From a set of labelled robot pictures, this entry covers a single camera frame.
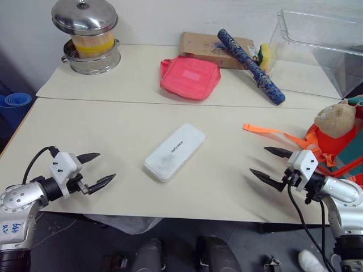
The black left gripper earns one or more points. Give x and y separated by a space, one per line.
76 182

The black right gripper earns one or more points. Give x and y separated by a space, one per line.
292 178

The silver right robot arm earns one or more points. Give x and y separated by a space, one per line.
340 192

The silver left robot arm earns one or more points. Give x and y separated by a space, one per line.
17 198

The white rectangular case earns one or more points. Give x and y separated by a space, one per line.
174 153

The beige plush toy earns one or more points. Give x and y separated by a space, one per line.
334 119

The small black metal stand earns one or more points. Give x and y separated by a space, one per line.
272 263

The dark rounded shape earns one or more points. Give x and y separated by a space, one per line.
149 256
218 255

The white shoe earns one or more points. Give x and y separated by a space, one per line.
310 262

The blue patterned rolled tube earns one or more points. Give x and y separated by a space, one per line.
249 63

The steel steamer pot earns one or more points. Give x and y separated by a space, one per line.
93 63

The yellow green sponge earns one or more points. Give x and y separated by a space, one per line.
265 58

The clear plastic bin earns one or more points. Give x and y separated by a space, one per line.
320 56

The pink fabric bag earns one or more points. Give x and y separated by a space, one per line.
190 79

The brown cardboard box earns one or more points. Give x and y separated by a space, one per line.
204 46

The steel pot lid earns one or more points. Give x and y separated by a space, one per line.
85 17

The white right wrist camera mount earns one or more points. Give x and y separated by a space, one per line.
303 167

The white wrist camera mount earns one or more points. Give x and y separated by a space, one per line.
303 167
63 165

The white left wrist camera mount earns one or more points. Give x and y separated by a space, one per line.
63 165

